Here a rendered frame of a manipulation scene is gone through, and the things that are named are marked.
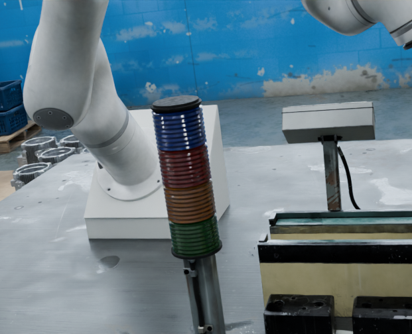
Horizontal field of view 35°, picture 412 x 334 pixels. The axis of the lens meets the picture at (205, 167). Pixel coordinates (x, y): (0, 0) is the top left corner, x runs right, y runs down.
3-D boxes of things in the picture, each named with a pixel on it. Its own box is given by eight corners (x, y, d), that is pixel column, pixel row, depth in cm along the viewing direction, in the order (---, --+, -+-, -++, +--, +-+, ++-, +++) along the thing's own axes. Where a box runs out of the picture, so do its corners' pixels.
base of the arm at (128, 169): (95, 207, 148) (56, 169, 132) (100, 136, 157) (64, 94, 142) (174, 194, 143) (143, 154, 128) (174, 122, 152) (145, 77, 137)
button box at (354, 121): (375, 140, 124) (375, 114, 126) (373, 125, 118) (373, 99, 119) (287, 144, 129) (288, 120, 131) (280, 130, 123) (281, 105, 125)
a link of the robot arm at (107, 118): (71, 151, 133) (9, 85, 113) (82, 78, 142) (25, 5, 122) (126, 144, 130) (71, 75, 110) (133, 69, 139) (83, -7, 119)
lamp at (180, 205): (221, 205, 81) (217, 171, 80) (209, 224, 75) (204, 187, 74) (176, 206, 83) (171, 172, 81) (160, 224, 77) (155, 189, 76)
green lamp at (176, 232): (225, 238, 82) (221, 205, 81) (213, 258, 77) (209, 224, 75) (181, 238, 84) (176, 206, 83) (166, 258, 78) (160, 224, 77)
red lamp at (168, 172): (217, 171, 80) (212, 136, 78) (204, 187, 74) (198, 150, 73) (171, 172, 81) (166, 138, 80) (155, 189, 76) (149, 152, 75)
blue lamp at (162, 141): (212, 136, 78) (207, 99, 77) (198, 150, 73) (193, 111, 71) (166, 138, 80) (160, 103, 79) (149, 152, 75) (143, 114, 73)
